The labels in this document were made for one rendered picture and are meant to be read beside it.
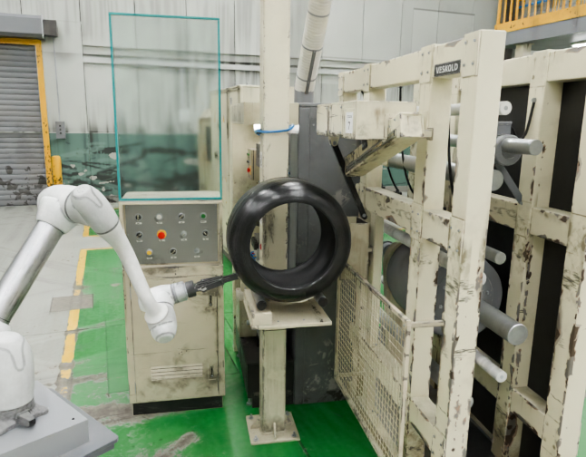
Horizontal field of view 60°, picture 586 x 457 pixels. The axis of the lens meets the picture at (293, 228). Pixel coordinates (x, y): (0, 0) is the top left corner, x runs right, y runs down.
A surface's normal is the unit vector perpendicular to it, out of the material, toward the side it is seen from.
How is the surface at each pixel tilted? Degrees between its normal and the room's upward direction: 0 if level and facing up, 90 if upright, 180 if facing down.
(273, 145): 90
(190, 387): 90
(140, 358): 90
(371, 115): 90
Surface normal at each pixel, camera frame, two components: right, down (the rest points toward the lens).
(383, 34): 0.34, 0.20
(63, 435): 0.77, 0.15
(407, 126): 0.19, -0.11
